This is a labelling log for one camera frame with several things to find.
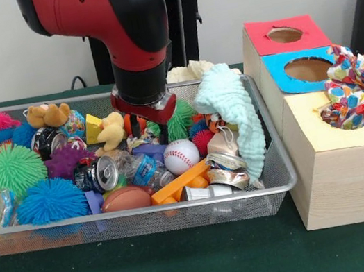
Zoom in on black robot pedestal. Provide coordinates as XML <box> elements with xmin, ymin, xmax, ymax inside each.
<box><xmin>75</xmin><ymin>0</ymin><xmax>229</xmax><ymax>89</ymax></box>

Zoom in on yellow cheese wedge toy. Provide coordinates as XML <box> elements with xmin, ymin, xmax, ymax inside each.
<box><xmin>81</xmin><ymin>111</ymin><xmax>106</xmax><ymax>146</ymax></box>

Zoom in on shallow metal mesh bin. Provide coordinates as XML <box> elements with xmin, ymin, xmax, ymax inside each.
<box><xmin>0</xmin><ymin>59</ymin><xmax>304</xmax><ymax>263</ymax></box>

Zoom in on white baseball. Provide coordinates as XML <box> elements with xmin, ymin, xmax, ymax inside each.
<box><xmin>161</xmin><ymin>136</ymin><xmax>203</xmax><ymax>177</ymax></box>

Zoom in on black looped cable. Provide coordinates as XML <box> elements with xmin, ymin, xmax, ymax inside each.
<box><xmin>67</xmin><ymin>74</ymin><xmax>87</xmax><ymax>92</ymax></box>

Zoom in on wooden box with three holes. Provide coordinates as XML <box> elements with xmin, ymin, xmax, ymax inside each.
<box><xmin>235</xmin><ymin>1</ymin><xmax>364</xmax><ymax>239</ymax></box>

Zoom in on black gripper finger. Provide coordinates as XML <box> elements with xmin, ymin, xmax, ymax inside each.
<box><xmin>128</xmin><ymin>112</ymin><xmax>144</xmax><ymax>140</ymax></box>
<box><xmin>156</xmin><ymin>120</ymin><xmax>172</xmax><ymax>146</ymax></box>

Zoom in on crushed black red can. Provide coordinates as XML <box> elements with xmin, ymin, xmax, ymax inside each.
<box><xmin>72</xmin><ymin>153</ymin><xmax>122</xmax><ymax>197</ymax></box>

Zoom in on small colourful patterned cloth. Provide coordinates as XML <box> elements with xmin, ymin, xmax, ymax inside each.
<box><xmin>124</xmin><ymin>126</ymin><xmax>163</xmax><ymax>153</ymax></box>

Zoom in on dark green tablecloth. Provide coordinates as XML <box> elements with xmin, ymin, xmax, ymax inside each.
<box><xmin>0</xmin><ymin>37</ymin><xmax>364</xmax><ymax>272</ymax></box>

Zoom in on green googly-eyed spiky ball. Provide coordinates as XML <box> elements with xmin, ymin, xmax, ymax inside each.
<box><xmin>143</xmin><ymin>97</ymin><xmax>201</xmax><ymax>146</ymax></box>

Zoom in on light blue waffle cloth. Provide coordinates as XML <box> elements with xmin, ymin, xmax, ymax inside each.
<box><xmin>187</xmin><ymin>58</ymin><xmax>274</xmax><ymax>196</ymax></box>

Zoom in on brown toy football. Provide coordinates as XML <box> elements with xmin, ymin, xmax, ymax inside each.
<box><xmin>98</xmin><ymin>182</ymin><xmax>154</xmax><ymax>215</ymax></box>

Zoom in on brown teddy bear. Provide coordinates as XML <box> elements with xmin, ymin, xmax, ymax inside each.
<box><xmin>23</xmin><ymin>99</ymin><xmax>74</xmax><ymax>133</ymax></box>

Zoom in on orange plastic comb block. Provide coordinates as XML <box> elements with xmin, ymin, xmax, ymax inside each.
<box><xmin>146</xmin><ymin>158</ymin><xmax>217</xmax><ymax>207</ymax></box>

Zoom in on large green spiky ball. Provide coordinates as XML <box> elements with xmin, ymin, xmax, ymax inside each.
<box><xmin>0</xmin><ymin>138</ymin><xmax>51</xmax><ymax>201</ymax></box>

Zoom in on cream waffle cloth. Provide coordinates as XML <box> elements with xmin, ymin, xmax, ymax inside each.
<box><xmin>164</xmin><ymin>51</ymin><xmax>242</xmax><ymax>86</ymax></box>

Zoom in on large blue spiky ball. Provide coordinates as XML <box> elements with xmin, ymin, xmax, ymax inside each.
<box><xmin>12</xmin><ymin>173</ymin><xmax>91</xmax><ymax>229</ymax></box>

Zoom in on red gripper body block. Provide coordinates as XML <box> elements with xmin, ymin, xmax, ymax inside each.
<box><xmin>109</xmin><ymin>76</ymin><xmax>181</xmax><ymax>133</ymax></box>

